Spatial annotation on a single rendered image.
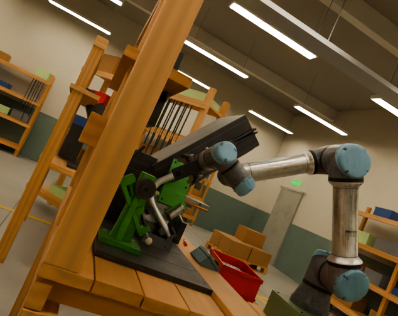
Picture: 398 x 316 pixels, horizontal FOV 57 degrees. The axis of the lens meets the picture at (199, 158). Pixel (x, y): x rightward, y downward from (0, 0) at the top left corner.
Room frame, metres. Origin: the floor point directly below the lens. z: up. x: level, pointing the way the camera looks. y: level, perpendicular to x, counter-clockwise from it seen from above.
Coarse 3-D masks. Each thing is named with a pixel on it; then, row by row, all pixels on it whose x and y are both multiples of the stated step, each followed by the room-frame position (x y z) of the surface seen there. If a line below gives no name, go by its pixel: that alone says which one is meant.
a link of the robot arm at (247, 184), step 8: (232, 168) 1.17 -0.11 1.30; (240, 168) 1.18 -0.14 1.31; (224, 176) 1.20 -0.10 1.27; (232, 176) 1.18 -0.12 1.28; (240, 176) 1.18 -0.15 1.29; (248, 176) 1.19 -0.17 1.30; (232, 184) 1.20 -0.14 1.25; (240, 184) 1.18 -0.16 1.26; (248, 184) 1.19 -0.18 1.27; (240, 192) 1.20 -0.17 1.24; (248, 192) 1.19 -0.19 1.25
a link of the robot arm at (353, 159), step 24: (336, 144) 1.30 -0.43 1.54; (336, 168) 1.23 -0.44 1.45; (360, 168) 1.20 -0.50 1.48; (336, 192) 1.25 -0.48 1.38; (336, 216) 1.25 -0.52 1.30; (336, 240) 1.26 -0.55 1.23; (336, 264) 1.25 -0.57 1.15; (360, 264) 1.24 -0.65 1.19; (336, 288) 1.23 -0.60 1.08; (360, 288) 1.23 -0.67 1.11
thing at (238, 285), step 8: (216, 256) 1.85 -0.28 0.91; (224, 256) 2.01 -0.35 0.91; (224, 264) 1.71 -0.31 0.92; (232, 264) 2.02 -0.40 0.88; (240, 264) 2.03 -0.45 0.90; (224, 272) 1.71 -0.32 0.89; (232, 272) 1.71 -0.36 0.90; (240, 272) 1.71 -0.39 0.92; (248, 272) 1.92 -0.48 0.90; (232, 280) 1.71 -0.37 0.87; (240, 280) 1.72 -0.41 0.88; (248, 280) 1.72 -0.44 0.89; (256, 280) 1.72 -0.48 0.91; (240, 288) 1.72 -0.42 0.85; (248, 288) 1.73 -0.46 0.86; (256, 288) 1.73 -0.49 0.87; (248, 296) 1.73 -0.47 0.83
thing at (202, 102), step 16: (112, 64) 5.12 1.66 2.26; (176, 96) 4.36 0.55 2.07; (192, 96) 4.38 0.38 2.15; (208, 96) 4.19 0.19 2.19; (176, 112) 4.30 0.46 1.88; (208, 112) 4.58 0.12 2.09; (224, 112) 4.56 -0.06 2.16; (160, 128) 4.43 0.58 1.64; (176, 128) 4.25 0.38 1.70; (192, 128) 4.21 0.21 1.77; (144, 144) 4.55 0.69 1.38; (64, 176) 5.65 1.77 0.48; (48, 192) 5.08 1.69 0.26; (64, 192) 5.01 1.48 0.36
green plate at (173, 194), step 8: (176, 160) 1.66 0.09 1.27; (168, 184) 1.63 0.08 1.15; (176, 184) 1.64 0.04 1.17; (184, 184) 1.65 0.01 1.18; (160, 192) 1.62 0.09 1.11; (168, 192) 1.62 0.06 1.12; (176, 192) 1.64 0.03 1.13; (184, 192) 1.65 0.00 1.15; (160, 200) 1.61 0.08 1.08; (168, 200) 1.62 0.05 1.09; (176, 200) 1.63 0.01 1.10; (184, 200) 1.65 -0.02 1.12
